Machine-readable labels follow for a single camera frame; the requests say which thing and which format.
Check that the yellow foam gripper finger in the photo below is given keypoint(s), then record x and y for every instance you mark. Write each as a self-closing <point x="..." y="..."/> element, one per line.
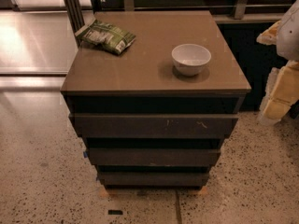
<point x="269" y="36"/>
<point x="281" y="92"/>

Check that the dark brown top drawer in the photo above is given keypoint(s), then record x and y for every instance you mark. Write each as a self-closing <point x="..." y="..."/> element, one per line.
<point x="153" y="126"/>

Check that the dark brown drawer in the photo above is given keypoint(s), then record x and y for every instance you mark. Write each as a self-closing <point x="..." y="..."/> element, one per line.
<point x="153" y="179"/>
<point x="153" y="157"/>
<point x="153" y="126"/>

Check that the brown drawer cabinet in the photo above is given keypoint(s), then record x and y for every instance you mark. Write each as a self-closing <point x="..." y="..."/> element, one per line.
<point x="144" y="81"/>

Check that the dark brown bottom drawer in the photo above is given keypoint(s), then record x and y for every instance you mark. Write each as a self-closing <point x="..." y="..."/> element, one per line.
<point x="153" y="179"/>

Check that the dark brown middle drawer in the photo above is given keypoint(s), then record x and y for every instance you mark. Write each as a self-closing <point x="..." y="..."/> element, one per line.
<point x="153" y="157"/>

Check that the white ceramic bowl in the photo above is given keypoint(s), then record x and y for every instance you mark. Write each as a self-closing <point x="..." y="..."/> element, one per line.
<point x="190" y="59"/>

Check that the green snack bag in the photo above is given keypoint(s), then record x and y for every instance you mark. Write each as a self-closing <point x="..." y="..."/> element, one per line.
<point x="110" y="37"/>

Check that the blue tape piece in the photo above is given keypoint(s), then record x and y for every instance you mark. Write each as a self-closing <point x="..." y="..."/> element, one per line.
<point x="85" y="154"/>

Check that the black floor tape mark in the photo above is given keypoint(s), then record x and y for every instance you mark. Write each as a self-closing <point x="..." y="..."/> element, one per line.
<point x="115" y="212"/>

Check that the metal railing frame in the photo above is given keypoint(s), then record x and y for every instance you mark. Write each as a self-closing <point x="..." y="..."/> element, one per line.
<point x="235" y="17"/>

